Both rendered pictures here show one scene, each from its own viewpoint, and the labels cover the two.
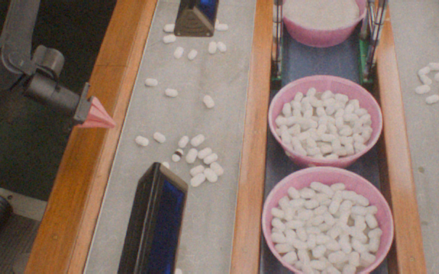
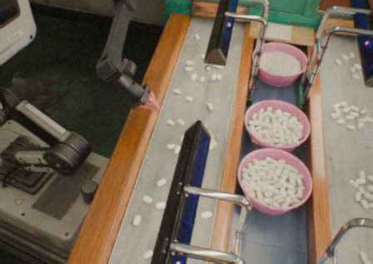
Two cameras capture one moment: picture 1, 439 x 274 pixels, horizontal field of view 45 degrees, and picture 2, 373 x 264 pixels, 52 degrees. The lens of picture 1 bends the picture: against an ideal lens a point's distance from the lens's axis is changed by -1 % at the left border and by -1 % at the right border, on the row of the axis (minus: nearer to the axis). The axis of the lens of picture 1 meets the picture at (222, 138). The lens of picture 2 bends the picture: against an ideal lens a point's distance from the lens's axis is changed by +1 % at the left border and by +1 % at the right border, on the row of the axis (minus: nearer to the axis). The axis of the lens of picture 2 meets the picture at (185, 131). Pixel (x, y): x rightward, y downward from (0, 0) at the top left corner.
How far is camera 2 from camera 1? 0.37 m
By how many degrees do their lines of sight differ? 5
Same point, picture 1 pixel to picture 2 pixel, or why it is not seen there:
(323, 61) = (276, 94)
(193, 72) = (201, 89)
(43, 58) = (126, 65)
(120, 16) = (160, 52)
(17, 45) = (115, 55)
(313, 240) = (265, 186)
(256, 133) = (236, 126)
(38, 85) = (124, 79)
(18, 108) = (72, 104)
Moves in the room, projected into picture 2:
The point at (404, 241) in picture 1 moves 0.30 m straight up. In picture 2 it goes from (317, 193) to (347, 136)
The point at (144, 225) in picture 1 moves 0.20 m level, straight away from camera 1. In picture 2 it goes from (193, 147) to (172, 98)
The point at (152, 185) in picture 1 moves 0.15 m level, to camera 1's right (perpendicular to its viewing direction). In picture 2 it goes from (196, 130) to (251, 132)
